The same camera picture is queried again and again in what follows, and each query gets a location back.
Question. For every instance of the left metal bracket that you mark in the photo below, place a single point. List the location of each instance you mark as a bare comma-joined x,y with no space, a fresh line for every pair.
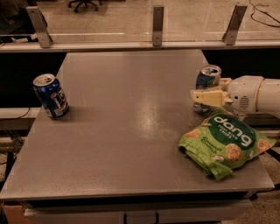
39,26

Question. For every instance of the metal bracket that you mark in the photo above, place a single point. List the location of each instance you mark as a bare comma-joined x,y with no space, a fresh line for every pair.
157,25
230,35
39,26

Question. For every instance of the blue pepsi can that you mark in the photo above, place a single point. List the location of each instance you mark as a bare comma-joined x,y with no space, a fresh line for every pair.
50,93

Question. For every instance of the middle metal bracket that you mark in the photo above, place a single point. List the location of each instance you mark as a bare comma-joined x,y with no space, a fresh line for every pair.
157,25

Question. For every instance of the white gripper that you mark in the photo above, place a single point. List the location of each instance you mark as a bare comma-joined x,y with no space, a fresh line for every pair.
243,94

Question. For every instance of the brown cardboard box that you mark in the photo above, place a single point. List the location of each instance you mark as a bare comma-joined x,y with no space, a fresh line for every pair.
15,214

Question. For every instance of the green rice chip bag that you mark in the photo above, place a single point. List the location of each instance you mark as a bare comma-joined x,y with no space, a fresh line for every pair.
223,143

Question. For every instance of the right metal bracket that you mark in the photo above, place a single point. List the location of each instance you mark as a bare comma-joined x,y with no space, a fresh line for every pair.
230,35

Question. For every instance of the redbull can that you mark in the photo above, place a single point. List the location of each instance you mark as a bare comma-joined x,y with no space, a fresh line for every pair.
208,77

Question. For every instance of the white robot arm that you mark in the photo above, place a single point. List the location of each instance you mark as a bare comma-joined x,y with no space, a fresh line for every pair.
268,100

